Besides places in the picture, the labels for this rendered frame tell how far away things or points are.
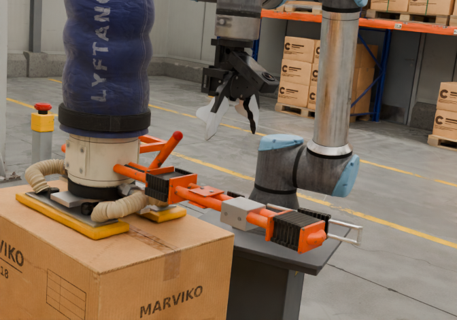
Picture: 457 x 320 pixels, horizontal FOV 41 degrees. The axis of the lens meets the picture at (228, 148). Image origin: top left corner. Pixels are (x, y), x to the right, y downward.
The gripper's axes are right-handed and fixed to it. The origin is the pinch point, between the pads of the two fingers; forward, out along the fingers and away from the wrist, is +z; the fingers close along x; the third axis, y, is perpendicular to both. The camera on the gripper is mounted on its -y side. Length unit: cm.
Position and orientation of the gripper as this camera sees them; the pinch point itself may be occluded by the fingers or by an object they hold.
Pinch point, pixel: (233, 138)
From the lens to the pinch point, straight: 125.9
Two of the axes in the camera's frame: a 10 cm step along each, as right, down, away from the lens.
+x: -6.6, 1.0, -7.5
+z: -1.0, 9.7, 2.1
